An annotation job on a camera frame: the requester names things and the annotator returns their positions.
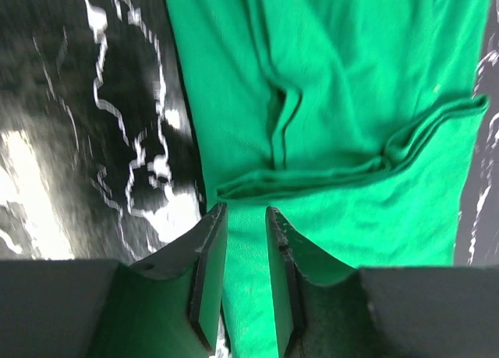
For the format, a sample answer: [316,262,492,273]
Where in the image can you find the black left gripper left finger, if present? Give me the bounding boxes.
[1,204,228,357]

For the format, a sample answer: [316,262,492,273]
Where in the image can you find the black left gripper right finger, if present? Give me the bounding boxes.
[266,207,498,357]

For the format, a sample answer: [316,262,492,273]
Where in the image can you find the green t shirt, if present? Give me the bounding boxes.
[166,0,490,357]

